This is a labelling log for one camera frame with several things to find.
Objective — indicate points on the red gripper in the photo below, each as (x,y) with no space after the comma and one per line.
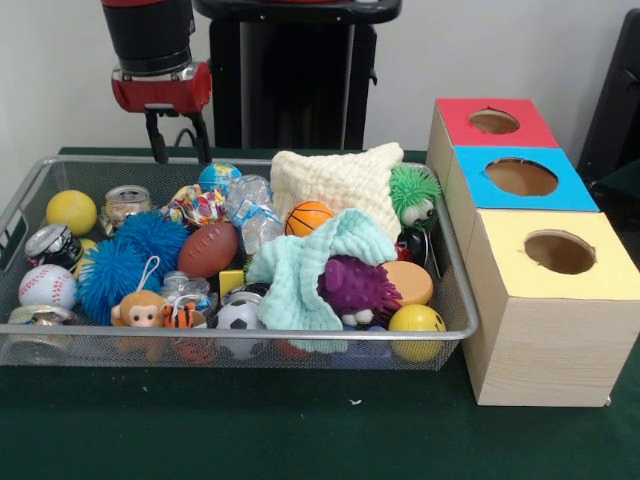
(160,95)

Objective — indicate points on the multicoloured patterned cloth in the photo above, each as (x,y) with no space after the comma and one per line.
(197,205)

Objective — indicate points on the cream knitted cloth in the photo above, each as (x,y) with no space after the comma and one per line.
(335,180)

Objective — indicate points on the mint green knitted cloth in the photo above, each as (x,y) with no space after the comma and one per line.
(295,270)

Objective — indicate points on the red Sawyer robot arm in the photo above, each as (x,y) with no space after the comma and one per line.
(150,35)

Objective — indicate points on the clear mesh bin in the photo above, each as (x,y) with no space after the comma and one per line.
(300,350)

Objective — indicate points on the wooden box with three holes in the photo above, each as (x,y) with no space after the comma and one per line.
(545,340)

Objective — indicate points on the brown toy football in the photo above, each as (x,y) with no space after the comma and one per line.
(207,250)

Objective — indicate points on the blue spiky ball toy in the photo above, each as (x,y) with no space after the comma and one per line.
(130,260)

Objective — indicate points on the small orange basketball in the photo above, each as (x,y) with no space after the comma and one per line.
(307,217)

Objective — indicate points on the small soccer ball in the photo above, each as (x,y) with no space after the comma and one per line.
(239,315)

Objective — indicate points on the small baseball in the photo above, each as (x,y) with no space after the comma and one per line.
(47,285)

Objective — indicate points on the green spiky ball toy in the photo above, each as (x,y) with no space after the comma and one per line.
(415,187)

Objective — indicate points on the yellow smiley ball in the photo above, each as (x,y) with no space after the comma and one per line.
(415,317)

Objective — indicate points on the black panel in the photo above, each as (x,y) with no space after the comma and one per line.
(615,100)

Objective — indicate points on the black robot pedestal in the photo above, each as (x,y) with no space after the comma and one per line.
(290,75)

